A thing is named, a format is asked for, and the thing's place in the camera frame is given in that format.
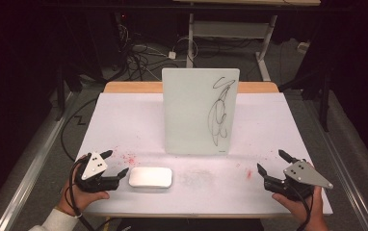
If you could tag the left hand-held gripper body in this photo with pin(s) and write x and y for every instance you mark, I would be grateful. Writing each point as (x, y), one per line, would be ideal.
(92, 166)

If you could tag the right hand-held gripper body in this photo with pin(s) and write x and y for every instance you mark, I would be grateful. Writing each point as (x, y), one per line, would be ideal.
(304, 174)

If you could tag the white eraser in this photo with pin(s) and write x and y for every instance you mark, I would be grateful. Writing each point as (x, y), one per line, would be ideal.
(150, 177)

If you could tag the small whiteboard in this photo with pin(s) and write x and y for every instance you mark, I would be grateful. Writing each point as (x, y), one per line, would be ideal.
(188, 112)

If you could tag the person's left hand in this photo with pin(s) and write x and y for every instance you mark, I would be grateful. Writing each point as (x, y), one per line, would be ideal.
(82, 198)

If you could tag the person's right hand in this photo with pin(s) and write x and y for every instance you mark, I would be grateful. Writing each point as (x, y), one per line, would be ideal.
(296, 208)

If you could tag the large white paper sheet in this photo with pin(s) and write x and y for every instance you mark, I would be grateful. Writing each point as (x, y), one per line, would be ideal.
(134, 128)

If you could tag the black metal stand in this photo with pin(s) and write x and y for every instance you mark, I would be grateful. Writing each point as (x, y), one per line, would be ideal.
(325, 102)
(60, 96)

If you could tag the wooden table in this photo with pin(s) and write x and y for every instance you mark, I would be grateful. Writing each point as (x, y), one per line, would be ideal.
(134, 87)

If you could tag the white power strip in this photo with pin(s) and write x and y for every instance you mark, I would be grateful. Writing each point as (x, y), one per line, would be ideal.
(303, 47)

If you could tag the small white power adapter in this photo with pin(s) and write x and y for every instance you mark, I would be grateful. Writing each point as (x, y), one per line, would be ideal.
(172, 55)

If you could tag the metal floor rail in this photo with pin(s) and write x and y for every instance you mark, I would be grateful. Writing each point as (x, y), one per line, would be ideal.
(31, 176)
(342, 166)

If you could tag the white metal desk frame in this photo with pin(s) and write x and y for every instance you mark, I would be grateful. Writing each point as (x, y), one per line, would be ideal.
(230, 29)

